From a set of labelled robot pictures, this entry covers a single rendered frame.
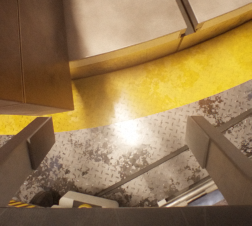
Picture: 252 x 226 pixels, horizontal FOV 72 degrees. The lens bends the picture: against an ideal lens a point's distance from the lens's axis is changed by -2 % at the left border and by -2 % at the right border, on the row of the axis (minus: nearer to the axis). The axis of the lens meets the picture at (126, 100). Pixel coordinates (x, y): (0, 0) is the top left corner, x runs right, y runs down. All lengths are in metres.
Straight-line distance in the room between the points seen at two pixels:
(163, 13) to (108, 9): 0.21
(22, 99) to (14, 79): 0.04
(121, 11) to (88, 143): 0.65
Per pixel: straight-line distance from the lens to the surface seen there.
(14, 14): 0.49
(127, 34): 0.70
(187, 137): 0.17
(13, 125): 1.19
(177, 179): 0.98
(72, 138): 1.01
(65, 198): 0.94
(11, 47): 0.44
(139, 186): 0.98
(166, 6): 0.75
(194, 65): 1.00
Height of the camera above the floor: 0.93
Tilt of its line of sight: 81 degrees down
